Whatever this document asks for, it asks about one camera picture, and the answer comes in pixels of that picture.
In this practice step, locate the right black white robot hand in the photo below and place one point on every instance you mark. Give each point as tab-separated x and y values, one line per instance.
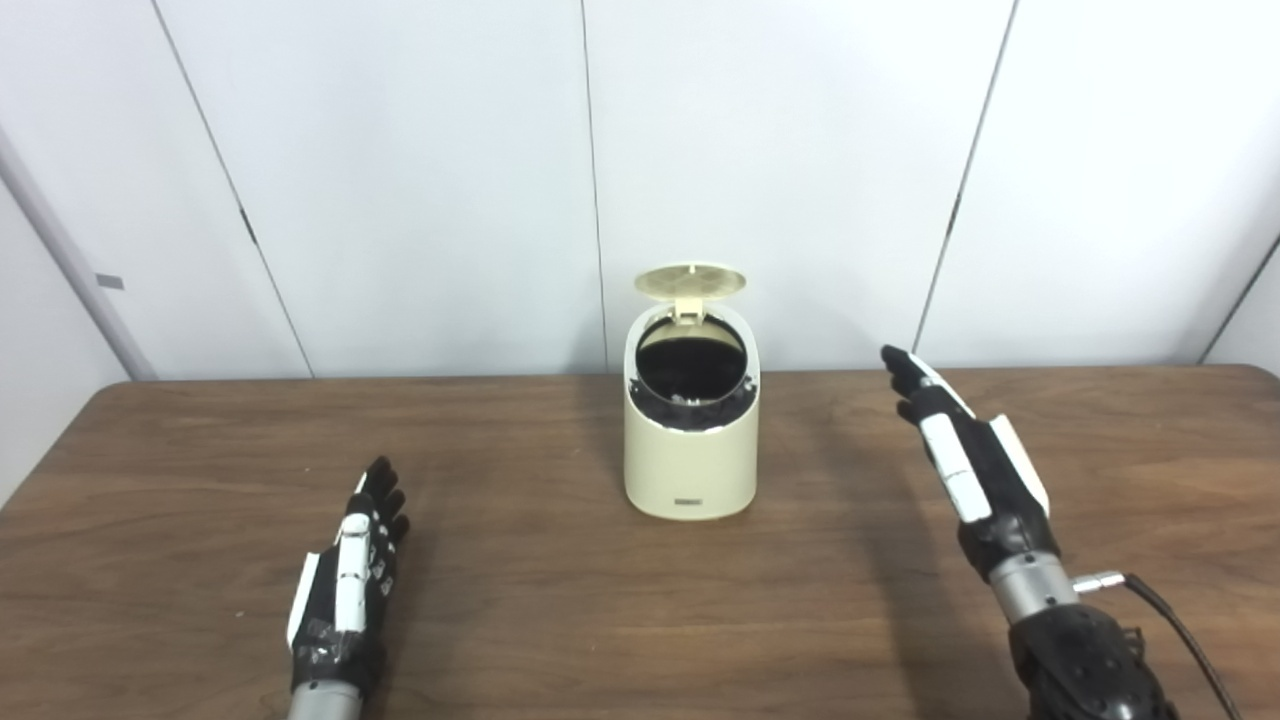
965	465

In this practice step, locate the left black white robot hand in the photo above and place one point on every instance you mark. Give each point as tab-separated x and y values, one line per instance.
350	580

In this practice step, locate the cream-colored round bin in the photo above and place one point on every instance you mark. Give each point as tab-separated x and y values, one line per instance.
690	465

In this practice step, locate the cream round bin lid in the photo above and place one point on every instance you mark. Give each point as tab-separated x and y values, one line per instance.
690	282

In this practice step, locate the small grey wall label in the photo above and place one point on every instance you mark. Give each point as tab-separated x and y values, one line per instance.
110	281

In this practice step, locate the grey wall post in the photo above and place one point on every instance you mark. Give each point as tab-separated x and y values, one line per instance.
60	260

